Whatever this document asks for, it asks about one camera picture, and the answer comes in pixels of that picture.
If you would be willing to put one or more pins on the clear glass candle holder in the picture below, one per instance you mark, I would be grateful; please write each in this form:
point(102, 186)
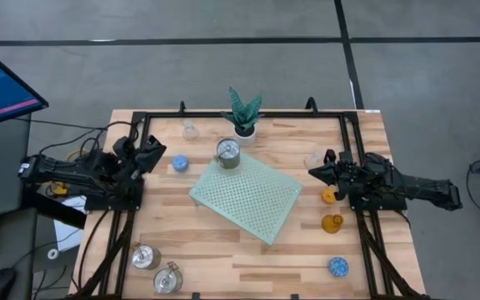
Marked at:
point(313, 160)
point(190, 131)

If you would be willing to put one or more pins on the blue patterned candle holder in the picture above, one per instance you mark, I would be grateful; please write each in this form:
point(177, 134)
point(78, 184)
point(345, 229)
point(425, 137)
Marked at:
point(180, 163)

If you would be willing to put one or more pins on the green perforated mat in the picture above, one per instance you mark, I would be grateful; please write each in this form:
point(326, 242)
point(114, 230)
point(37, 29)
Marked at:
point(252, 200)

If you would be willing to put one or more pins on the artificial plant in white pot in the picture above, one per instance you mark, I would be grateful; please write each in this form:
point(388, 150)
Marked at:
point(244, 114)

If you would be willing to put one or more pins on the black aluminium table frame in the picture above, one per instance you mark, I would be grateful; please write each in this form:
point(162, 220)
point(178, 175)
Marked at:
point(265, 114)

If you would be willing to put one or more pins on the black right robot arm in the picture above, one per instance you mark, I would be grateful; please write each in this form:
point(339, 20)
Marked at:
point(423, 187)

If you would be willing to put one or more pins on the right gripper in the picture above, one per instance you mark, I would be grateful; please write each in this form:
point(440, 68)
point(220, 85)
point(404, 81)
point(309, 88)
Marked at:
point(352, 175)

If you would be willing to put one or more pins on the black stand bar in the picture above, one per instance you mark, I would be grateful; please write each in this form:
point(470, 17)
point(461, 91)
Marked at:
point(56, 212)

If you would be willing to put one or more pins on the blue scrubby ball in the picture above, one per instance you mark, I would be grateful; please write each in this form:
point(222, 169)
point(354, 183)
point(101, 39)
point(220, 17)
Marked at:
point(338, 267)

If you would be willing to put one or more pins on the white paper sheet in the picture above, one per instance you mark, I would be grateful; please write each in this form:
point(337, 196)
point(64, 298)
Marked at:
point(67, 235)

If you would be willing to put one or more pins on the amber glass candle holder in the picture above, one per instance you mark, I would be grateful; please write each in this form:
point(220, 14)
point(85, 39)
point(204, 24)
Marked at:
point(331, 223)

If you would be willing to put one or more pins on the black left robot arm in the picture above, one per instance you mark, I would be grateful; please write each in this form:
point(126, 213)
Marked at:
point(65, 175)

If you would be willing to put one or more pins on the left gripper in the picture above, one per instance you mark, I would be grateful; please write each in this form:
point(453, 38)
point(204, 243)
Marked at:
point(125, 166)

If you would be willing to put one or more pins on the silver tin candle holder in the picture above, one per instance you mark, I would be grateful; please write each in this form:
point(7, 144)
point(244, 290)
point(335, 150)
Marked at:
point(145, 257)
point(227, 149)
point(167, 281)

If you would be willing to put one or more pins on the white tape roll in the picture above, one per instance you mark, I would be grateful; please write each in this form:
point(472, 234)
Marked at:
point(52, 250)

